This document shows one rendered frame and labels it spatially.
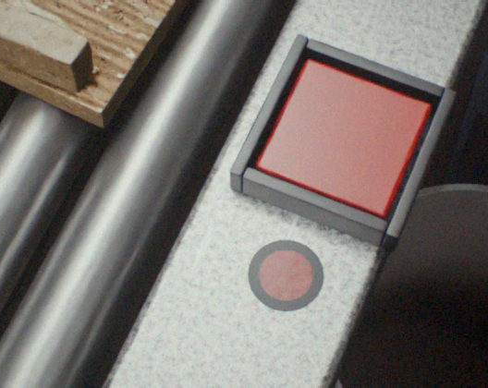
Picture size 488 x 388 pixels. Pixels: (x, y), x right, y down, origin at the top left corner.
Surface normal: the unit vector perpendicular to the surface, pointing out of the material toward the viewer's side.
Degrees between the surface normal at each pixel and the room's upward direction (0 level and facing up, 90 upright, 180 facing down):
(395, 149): 0
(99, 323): 49
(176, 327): 0
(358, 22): 0
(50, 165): 40
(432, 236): 87
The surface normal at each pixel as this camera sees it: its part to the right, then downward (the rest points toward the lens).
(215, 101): 0.78, 0.09
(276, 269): 0.00, -0.42
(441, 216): 0.10, 0.88
